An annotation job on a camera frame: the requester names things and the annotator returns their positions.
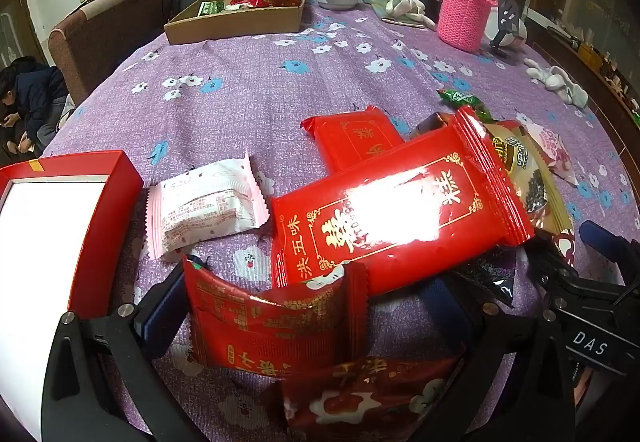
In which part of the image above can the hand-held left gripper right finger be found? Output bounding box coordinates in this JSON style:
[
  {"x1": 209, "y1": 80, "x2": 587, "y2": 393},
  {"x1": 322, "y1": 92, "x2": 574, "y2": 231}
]
[{"x1": 402, "y1": 278, "x2": 576, "y2": 442}]

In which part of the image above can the white pink snack packet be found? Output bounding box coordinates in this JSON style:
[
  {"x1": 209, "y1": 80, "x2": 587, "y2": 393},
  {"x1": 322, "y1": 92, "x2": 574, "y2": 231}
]
[{"x1": 145, "y1": 149, "x2": 271, "y2": 263}]

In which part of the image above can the pink white triangular packet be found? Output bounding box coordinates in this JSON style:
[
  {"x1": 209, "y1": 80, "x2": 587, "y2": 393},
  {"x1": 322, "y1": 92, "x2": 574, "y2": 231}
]
[{"x1": 525, "y1": 122, "x2": 581, "y2": 185}]

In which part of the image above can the black purple snack packet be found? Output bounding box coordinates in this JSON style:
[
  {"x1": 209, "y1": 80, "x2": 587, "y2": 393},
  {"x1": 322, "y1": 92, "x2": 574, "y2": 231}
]
[{"x1": 452, "y1": 247, "x2": 518, "y2": 308}]

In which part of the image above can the brown armchair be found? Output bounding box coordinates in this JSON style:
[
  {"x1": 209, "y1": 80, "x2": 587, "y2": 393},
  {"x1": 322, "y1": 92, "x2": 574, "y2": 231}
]
[{"x1": 48, "y1": 0, "x2": 177, "y2": 106}]

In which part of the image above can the red gift box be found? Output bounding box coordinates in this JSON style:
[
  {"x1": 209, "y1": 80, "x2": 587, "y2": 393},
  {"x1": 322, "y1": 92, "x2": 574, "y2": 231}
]
[{"x1": 0, "y1": 151, "x2": 145, "y2": 428}]

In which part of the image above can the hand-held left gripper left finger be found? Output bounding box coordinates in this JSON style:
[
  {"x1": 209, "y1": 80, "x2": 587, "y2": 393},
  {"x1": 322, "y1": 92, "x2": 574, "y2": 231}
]
[{"x1": 41, "y1": 265, "x2": 211, "y2": 442}]

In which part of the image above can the gold seaweed snack packet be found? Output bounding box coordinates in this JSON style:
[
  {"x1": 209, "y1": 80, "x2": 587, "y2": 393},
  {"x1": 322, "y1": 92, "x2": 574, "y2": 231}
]
[{"x1": 482, "y1": 119, "x2": 576, "y2": 243}]

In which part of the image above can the pile of assorted sweets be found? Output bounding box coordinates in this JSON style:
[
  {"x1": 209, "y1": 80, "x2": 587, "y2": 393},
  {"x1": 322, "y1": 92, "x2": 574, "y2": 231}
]
[{"x1": 197, "y1": 0, "x2": 303, "y2": 17}]

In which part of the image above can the large red snack packet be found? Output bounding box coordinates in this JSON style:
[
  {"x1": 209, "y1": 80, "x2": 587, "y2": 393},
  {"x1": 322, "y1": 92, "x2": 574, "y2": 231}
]
[
  {"x1": 270, "y1": 105, "x2": 536, "y2": 295},
  {"x1": 300, "y1": 106, "x2": 408, "y2": 170}
]

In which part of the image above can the dark red flower packet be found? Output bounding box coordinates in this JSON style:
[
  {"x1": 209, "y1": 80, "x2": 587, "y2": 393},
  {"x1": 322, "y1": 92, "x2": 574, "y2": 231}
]
[{"x1": 277, "y1": 354, "x2": 468, "y2": 442}]

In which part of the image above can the red packet yellow text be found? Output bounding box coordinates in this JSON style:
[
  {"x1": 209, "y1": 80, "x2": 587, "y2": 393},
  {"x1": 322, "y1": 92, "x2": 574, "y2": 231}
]
[{"x1": 182, "y1": 255, "x2": 371, "y2": 380}]

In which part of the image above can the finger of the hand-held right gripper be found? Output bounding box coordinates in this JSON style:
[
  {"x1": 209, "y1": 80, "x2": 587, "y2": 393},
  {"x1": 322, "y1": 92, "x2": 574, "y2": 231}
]
[
  {"x1": 525, "y1": 242, "x2": 628, "y2": 318},
  {"x1": 580, "y1": 219, "x2": 640, "y2": 283}
]

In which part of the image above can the green candy packet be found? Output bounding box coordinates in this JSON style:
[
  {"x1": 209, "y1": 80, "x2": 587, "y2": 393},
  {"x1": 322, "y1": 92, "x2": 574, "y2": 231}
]
[{"x1": 437, "y1": 87, "x2": 493, "y2": 123}]

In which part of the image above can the wooden glass door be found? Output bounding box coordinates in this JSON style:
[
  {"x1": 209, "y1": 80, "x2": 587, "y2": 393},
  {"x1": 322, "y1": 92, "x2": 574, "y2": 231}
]
[{"x1": 0, "y1": 0, "x2": 48, "y2": 68}]

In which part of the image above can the cardboard box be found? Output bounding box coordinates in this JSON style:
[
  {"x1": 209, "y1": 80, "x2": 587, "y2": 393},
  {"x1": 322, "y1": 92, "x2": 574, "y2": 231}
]
[{"x1": 164, "y1": 0, "x2": 307, "y2": 46}]

